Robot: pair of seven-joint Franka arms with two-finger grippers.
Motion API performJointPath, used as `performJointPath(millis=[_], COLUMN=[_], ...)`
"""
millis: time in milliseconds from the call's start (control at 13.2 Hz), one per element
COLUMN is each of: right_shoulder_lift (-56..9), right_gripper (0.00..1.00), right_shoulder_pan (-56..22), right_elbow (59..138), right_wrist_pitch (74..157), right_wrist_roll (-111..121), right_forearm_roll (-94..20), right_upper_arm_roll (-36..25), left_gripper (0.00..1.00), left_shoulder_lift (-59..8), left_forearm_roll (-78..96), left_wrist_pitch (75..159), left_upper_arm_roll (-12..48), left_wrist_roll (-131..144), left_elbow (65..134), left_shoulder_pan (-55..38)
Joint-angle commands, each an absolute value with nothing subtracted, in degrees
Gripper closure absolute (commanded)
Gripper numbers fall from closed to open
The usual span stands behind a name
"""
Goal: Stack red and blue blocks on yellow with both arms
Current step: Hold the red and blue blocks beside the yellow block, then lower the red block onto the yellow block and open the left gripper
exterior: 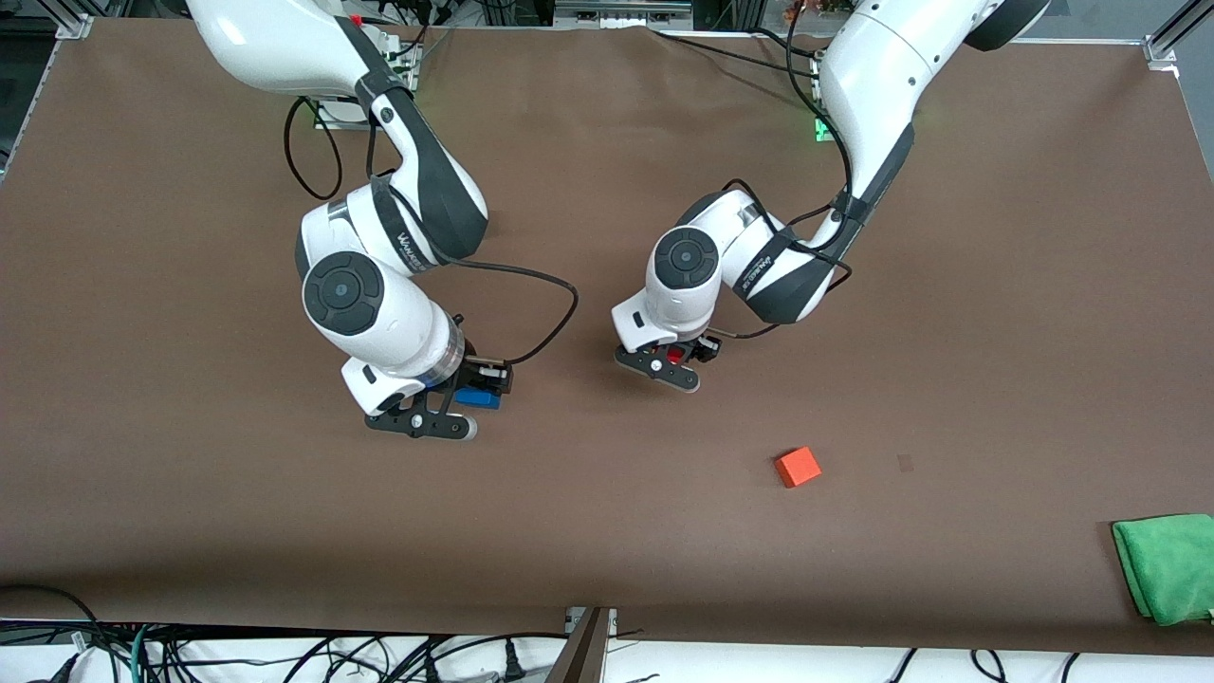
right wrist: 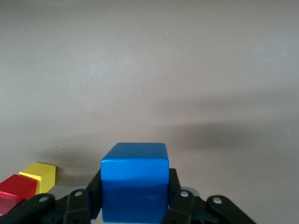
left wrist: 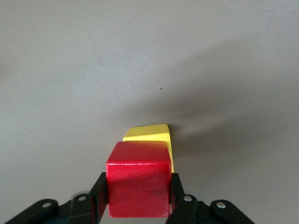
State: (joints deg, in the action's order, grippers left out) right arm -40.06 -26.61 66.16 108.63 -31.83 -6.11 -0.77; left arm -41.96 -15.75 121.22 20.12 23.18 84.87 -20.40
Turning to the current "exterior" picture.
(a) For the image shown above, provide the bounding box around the orange wooden block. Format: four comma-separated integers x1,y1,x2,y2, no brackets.
774,446,823,489

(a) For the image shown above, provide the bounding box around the green microfibre cloth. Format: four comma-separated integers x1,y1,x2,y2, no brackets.
1112,513,1214,627

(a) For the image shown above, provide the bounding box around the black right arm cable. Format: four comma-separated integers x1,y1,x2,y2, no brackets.
284,93,580,367

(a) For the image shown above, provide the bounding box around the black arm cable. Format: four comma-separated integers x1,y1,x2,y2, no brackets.
707,0,856,341
284,93,580,367

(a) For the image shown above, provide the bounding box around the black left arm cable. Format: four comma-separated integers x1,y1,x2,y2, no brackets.
707,0,856,341

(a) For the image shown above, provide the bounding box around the black table cable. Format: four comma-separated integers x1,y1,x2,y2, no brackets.
650,27,821,79

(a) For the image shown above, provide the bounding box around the metal table edge bracket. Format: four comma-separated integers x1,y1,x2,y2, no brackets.
546,606,619,683

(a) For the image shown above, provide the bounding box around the black floor cable bundle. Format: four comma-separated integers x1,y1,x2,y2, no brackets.
0,583,570,683

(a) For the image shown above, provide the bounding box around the grey metal rail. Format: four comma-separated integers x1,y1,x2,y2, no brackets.
553,0,695,29

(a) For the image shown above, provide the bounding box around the aluminium frame corner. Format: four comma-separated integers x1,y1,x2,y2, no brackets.
49,0,96,41
1143,0,1214,69

